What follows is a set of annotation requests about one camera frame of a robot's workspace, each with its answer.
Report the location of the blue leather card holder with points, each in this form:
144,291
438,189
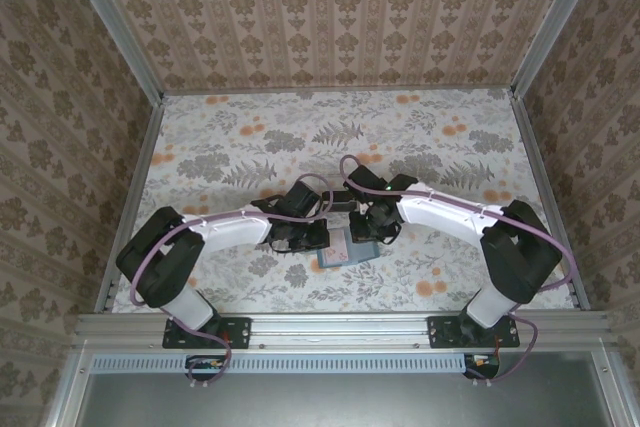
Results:
362,252

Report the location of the white pink-printed card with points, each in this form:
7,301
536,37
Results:
340,247

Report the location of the black credit card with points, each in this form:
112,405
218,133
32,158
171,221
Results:
345,197

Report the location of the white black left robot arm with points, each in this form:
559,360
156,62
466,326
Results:
225,234

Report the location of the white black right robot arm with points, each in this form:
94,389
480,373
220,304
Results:
440,214

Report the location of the black controller board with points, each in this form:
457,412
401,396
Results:
482,366
205,367

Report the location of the grey metal panel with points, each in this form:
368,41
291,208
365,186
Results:
325,402

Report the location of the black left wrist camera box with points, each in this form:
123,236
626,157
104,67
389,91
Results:
301,197

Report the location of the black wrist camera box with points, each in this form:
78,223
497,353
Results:
301,197
365,180

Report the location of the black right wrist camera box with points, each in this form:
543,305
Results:
365,180

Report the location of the aluminium mounting rail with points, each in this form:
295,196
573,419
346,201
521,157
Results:
340,332

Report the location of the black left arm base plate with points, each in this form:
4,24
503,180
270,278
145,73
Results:
235,332

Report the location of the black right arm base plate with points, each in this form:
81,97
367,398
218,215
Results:
442,332

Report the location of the aluminium table side rail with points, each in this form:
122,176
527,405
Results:
145,147
532,147

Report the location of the aluminium frame post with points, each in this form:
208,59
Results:
551,22
115,22

